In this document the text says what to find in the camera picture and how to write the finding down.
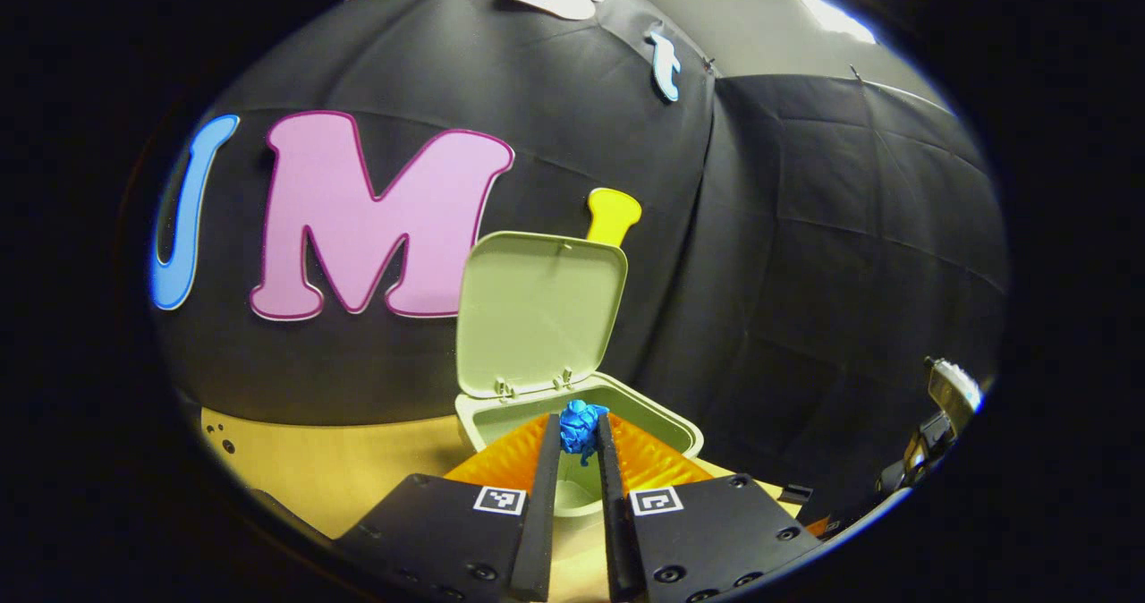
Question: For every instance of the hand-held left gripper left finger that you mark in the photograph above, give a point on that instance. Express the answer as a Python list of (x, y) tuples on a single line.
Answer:
[(541, 513)]

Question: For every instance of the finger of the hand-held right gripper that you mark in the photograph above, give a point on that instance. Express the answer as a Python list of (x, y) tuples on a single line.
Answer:
[(796, 494)]

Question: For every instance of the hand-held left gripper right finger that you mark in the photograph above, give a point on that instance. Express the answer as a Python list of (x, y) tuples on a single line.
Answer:
[(615, 531)]

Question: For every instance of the blue paper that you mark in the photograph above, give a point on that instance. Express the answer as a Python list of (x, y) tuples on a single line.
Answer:
[(581, 424)]

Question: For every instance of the pale green desktop garbage bin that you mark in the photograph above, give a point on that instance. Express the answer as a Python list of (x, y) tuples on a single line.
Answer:
[(537, 317)]

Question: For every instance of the wooden desktop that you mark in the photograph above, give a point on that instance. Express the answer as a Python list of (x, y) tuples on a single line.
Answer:
[(340, 469)]

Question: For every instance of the black backdrop cloth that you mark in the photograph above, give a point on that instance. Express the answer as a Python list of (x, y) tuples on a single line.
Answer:
[(760, 227)]

